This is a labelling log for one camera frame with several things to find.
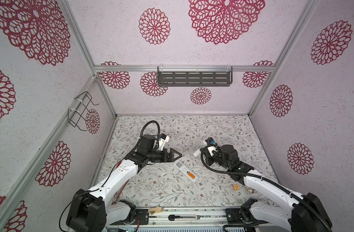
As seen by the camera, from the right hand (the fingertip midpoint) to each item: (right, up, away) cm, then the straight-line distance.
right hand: (202, 147), depth 80 cm
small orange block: (+20, -23, +3) cm, 31 cm away
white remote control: (-9, -15, +9) cm, 20 cm away
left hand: (-14, -6, -3) cm, 16 cm away
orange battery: (-6, -18, +7) cm, 20 cm away
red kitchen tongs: (-47, -26, 0) cm, 54 cm away
